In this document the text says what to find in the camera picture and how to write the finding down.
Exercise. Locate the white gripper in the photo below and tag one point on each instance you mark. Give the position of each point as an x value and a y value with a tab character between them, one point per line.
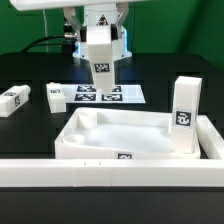
70	12

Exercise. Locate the white desk top tray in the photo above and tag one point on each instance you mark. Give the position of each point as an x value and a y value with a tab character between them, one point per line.
95	133

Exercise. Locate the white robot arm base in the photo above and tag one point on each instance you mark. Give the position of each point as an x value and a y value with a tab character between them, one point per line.
102	15

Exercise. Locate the white tag mat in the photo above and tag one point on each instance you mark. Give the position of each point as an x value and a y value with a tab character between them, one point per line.
83	93

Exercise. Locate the white right fence bar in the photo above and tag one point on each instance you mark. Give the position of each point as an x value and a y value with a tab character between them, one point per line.
209	138

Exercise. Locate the white fence bar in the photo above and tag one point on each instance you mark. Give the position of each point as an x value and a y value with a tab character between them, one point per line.
110	173
209	138

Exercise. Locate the white front fence bar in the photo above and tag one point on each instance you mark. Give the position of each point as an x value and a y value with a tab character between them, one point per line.
110	173

